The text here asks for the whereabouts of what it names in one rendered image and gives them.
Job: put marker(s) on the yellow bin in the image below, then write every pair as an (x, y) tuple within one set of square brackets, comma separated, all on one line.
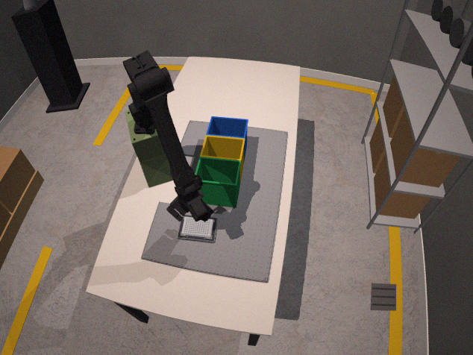
[(223, 147)]

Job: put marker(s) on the blue bin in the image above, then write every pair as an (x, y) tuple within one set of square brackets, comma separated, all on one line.
[(229, 127)]

